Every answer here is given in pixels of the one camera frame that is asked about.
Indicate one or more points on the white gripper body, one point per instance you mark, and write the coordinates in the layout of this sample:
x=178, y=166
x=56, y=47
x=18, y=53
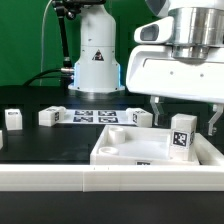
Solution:
x=152, y=70

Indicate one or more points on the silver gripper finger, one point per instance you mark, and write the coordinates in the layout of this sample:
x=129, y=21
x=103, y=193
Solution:
x=218, y=110
x=156, y=104

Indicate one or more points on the white square table top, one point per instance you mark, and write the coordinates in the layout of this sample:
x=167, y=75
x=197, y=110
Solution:
x=126, y=145

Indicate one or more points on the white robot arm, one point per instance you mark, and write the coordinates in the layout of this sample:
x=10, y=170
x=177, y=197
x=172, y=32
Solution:
x=181, y=55

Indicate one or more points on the fiducial tag sheet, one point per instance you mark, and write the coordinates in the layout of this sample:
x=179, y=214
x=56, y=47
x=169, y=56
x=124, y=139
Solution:
x=97, y=117

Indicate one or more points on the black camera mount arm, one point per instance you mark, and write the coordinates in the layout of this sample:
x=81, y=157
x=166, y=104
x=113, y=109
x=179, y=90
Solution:
x=68, y=9

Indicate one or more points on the white front fence rail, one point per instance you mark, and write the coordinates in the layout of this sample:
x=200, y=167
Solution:
x=87, y=178

